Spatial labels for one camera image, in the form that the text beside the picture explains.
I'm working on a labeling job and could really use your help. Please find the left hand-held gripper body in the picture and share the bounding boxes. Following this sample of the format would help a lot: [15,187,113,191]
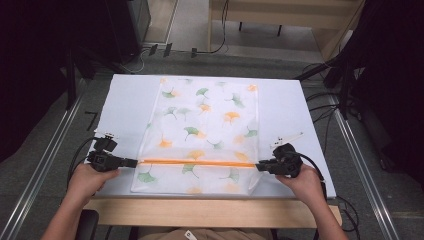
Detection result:
[86,131,130,173]

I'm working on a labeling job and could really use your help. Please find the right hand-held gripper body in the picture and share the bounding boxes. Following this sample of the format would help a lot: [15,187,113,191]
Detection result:
[269,131,305,178]

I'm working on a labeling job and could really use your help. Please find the leaf print mesh laundry bag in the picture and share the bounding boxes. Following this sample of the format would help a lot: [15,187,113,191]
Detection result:
[130,76,263,197]

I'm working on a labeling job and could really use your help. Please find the person's left hand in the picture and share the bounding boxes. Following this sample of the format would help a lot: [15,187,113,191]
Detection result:
[67,163,121,205]

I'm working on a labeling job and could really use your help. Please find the person's right hand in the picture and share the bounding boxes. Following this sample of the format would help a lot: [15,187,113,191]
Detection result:
[275,163,327,208]

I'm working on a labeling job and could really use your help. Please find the black floor tape mark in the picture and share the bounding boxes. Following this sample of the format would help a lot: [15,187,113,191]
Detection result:
[83,111,100,132]

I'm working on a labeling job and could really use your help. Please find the white board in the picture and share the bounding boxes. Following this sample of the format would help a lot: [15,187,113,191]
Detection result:
[94,73,337,200]

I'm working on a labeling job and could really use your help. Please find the wooden table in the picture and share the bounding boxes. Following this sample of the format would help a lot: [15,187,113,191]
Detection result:
[83,197,343,230]

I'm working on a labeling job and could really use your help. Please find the person's tan clothing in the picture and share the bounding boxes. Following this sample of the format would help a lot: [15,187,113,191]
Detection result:
[135,227,275,240]

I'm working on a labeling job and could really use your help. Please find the black curtain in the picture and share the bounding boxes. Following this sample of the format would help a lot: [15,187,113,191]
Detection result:
[339,0,424,191]
[0,0,116,164]

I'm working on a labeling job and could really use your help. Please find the dark cabinet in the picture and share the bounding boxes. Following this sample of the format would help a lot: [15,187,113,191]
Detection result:
[105,0,152,65]

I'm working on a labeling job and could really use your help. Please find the light wooden bench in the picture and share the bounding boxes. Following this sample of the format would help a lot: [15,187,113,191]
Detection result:
[207,0,366,62]

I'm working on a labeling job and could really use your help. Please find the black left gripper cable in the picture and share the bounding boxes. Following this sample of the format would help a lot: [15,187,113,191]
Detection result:
[65,135,101,193]

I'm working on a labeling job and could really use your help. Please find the metal floor rail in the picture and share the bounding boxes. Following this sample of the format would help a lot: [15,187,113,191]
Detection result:
[328,94,401,240]
[0,79,88,240]

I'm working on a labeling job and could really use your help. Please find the bundle of black floor cables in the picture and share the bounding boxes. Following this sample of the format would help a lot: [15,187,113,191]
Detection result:
[301,62,343,158]

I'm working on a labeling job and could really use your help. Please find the white floor cable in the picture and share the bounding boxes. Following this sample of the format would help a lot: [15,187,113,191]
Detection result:
[118,49,149,75]

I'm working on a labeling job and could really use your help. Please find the black cable with plug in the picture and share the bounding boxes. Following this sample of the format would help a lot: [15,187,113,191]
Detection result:
[190,0,232,59]

